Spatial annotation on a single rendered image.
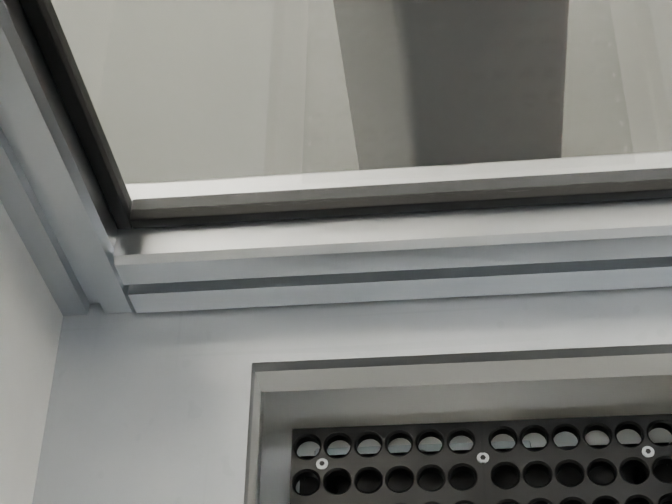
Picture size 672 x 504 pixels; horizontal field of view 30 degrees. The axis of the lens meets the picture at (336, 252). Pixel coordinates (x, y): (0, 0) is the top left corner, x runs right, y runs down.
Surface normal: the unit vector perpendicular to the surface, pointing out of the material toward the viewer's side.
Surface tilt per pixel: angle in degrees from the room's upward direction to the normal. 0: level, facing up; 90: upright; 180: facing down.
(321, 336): 0
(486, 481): 0
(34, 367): 90
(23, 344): 90
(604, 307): 0
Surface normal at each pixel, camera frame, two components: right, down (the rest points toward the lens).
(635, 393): -0.11, -0.58
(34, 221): -0.01, 0.82
